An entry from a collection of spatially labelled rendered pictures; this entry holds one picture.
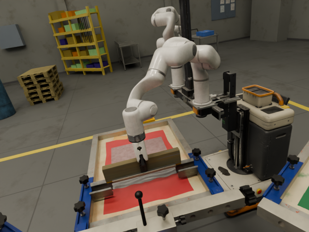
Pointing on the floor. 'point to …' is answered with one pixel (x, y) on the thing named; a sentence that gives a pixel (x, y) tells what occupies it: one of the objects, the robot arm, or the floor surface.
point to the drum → (5, 103)
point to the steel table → (128, 56)
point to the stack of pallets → (41, 84)
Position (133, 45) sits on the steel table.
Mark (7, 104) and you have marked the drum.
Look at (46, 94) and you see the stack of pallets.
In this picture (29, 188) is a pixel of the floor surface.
